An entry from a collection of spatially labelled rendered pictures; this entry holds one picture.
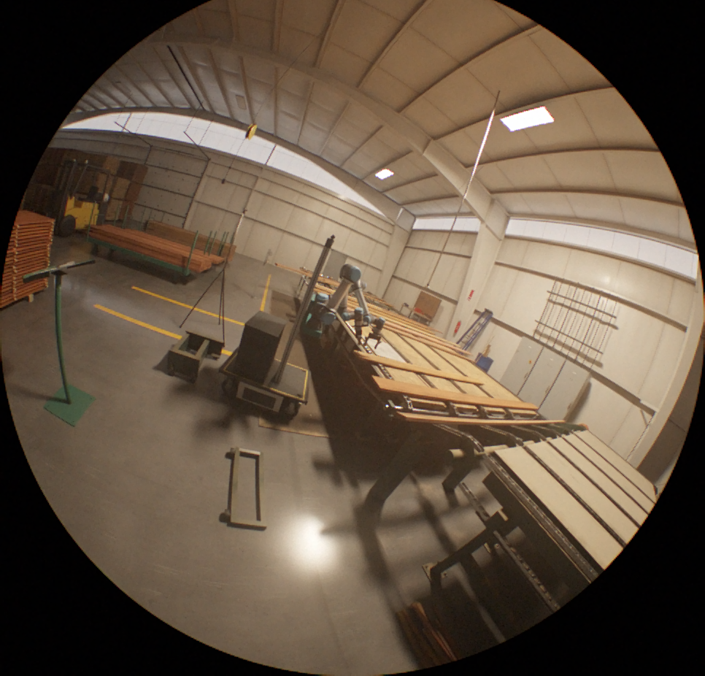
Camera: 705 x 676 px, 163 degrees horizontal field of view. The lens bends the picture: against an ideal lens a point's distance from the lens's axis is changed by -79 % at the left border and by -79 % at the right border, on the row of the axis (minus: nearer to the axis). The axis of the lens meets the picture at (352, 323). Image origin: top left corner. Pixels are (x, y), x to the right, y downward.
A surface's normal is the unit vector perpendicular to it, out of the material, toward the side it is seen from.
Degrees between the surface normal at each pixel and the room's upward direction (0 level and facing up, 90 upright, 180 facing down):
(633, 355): 90
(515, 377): 90
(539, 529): 90
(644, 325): 87
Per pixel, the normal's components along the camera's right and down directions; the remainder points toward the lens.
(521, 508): -0.88, -0.29
